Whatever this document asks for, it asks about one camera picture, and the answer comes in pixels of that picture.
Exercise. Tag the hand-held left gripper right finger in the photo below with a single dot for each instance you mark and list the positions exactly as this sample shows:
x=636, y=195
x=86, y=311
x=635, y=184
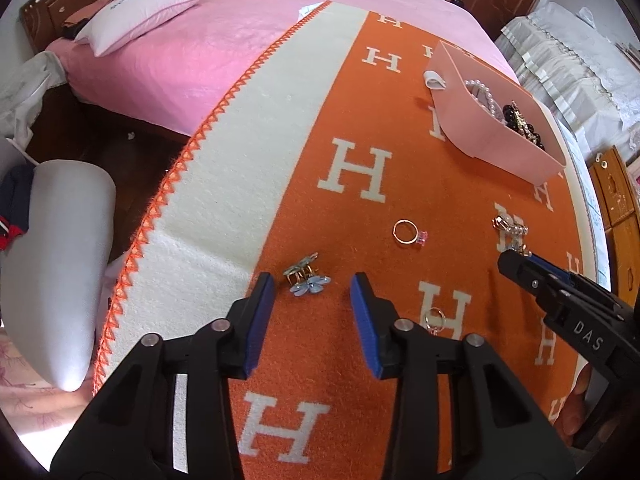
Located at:
x=365, y=322

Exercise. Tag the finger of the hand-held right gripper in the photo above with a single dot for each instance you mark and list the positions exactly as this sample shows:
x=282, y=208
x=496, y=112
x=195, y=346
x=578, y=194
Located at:
x=547, y=266
x=522, y=272

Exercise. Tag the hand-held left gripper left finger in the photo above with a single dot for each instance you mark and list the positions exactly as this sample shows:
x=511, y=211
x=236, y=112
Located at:
x=260, y=320

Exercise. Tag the silver pearl hair clip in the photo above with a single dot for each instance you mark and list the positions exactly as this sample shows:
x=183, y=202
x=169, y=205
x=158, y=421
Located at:
x=511, y=227

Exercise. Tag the blue flower hair clip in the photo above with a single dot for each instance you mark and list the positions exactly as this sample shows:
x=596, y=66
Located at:
x=305, y=282

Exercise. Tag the gold leaf brooch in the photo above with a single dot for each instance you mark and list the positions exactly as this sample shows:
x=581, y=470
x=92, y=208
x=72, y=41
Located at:
x=520, y=121

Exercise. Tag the pink storage box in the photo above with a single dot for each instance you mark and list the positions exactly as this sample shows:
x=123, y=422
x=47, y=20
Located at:
x=480, y=130

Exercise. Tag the person's right hand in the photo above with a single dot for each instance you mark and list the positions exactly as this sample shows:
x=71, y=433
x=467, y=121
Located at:
x=575, y=405

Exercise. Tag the silver hoop earring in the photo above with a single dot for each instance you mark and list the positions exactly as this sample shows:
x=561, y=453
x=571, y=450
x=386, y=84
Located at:
x=435, y=319

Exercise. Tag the wooden dresser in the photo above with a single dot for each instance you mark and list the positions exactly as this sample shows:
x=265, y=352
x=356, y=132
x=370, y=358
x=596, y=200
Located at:
x=617, y=210

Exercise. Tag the orange monogram blanket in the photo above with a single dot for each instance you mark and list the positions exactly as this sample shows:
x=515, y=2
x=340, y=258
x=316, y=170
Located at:
x=400, y=175

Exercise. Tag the white lace furniture cover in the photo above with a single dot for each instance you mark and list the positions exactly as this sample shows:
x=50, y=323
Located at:
x=575, y=65

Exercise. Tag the pink floral cloth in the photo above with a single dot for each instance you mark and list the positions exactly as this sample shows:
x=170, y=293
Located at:
x=30, y=375

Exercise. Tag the dark garment with red trim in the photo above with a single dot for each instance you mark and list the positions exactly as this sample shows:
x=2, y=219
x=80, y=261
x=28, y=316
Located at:
x=12, y=210

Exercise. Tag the pink bed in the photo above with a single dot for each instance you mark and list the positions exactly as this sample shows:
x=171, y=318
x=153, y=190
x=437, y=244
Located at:
x=240, y=25

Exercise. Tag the white crumpled cloth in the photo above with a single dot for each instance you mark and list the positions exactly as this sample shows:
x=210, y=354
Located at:
x=30, y=95

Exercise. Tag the white pillow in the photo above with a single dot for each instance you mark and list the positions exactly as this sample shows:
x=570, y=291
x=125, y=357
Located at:
x=135, y=15

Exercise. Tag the wooden headboard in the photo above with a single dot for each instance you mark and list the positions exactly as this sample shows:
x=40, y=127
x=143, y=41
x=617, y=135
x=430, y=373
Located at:
x=55, y=5

